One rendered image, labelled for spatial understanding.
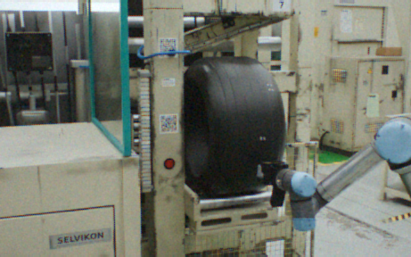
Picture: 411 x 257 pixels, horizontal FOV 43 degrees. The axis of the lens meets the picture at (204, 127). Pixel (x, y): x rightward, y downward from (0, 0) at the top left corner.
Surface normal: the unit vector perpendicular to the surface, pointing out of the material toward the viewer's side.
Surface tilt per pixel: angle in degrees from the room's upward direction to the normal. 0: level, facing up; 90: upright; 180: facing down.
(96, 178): 90
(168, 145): 90
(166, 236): 90
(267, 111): 69
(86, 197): 90
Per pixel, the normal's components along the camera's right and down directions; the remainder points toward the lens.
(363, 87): 0.51, 0.15
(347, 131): -0.86, 0.09
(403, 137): -0.49, 0.04
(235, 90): 0.27, -0.47
